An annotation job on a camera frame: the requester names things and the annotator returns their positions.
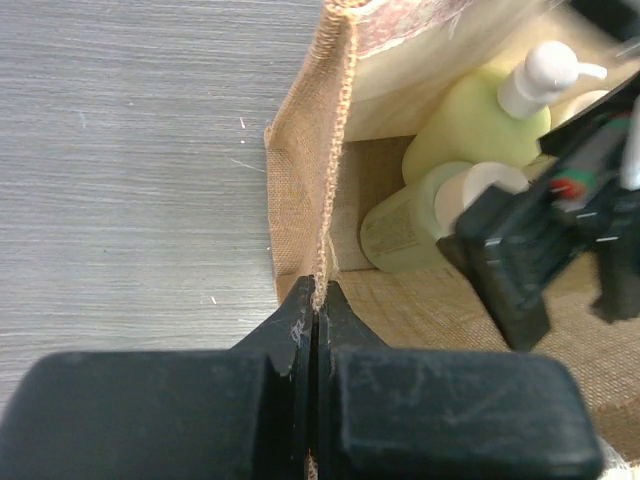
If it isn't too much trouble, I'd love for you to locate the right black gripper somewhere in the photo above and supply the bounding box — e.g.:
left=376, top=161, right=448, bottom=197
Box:
left=437, top=75, right=639, bottom=351

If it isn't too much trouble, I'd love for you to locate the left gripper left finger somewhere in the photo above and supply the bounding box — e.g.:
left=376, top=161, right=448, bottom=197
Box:
left=1, top=277, right=315, bottom=479

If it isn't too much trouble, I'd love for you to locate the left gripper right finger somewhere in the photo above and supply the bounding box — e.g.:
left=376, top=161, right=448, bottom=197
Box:
left=315, top=283, right=603, bottom=479

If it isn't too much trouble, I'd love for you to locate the olive green bottle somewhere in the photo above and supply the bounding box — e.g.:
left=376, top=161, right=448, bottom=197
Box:
left=360, top=162, right=529, bottom=273

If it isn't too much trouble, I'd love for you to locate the green pump dispenser bottle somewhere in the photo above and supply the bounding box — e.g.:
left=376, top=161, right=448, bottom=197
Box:
left=402, top=41, right=608, bottom=185

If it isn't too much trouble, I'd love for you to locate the tan canvas tote bag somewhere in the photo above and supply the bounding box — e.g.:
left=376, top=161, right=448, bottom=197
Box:
left=265, top=1, right=639, bottom=479

